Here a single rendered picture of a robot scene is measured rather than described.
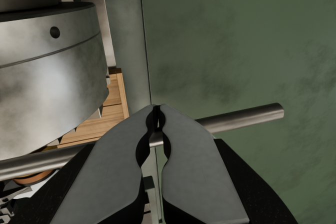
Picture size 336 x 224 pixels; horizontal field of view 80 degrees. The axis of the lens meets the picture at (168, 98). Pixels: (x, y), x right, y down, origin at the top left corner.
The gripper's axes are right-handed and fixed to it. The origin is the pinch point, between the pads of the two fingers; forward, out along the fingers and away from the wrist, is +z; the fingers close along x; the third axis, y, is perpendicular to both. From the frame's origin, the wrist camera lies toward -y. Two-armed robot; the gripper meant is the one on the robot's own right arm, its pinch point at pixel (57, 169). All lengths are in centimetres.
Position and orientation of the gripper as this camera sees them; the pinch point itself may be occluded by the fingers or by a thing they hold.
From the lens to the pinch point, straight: 45.3
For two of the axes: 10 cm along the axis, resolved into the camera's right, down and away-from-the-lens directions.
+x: 2.6, 4.6, -8.5
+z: 9.7, -1.4, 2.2
